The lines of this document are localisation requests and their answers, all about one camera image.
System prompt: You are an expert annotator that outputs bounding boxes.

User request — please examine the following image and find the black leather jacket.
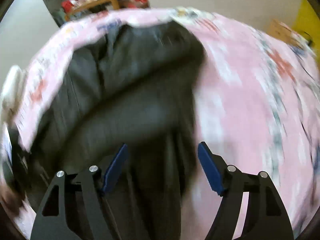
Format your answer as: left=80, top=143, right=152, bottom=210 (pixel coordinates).
left=27, top=21, right=204, bottom=239

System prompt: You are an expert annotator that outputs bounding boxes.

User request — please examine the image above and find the white folded clothes stack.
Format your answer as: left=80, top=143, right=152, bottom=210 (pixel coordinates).
left=1, top=65, right=27, bottom=125

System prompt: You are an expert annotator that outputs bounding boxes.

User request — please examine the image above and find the pink cartoon bed blanket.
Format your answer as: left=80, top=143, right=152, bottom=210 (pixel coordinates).
left=1, top=8, right=319, bottom=239

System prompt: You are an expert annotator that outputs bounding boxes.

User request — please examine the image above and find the wooden nightstand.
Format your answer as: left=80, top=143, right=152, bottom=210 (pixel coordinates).
left=267, top=19, right=298, bottom=44

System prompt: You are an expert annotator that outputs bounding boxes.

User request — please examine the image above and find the red gift bag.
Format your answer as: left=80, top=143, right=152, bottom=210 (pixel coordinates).
left=61, top=0, right=76, bottom=14

